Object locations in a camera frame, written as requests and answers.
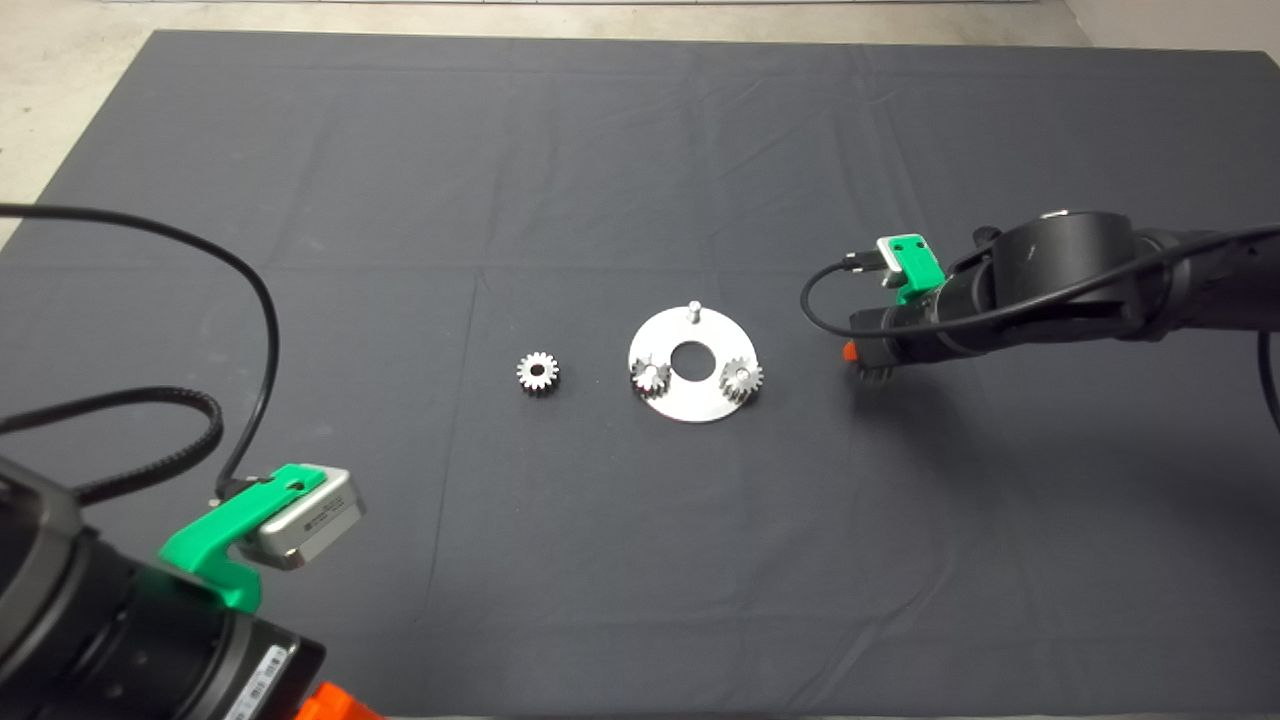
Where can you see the green right camera mount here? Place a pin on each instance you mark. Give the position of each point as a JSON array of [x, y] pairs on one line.
[[920, 270]]

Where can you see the large tall steel gear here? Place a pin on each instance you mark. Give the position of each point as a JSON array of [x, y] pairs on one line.
[[875, 375]]

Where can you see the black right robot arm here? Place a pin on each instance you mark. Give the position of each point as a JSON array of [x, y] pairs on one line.
[[1070, 280]]

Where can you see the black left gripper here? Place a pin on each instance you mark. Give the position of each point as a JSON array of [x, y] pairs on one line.
[[255, 680]]

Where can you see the green left camera mount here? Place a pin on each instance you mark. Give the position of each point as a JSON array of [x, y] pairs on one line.
[[205, 550]]

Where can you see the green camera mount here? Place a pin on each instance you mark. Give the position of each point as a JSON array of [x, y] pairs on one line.
[[205, 550], [920, 270]]

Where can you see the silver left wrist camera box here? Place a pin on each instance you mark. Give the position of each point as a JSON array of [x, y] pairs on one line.
[[315, 520]]

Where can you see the dark grey table cloth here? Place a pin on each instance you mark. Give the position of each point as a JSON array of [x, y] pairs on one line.
[[640, 600]]

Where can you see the small steel gear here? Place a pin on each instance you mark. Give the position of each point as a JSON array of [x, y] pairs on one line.
[[650, 377], [526, 372], [742, 380]]

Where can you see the round metal plate with pins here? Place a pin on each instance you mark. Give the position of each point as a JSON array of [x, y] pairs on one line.
[[690, 405]]

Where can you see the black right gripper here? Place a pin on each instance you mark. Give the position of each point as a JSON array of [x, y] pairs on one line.
[[930, 330]]

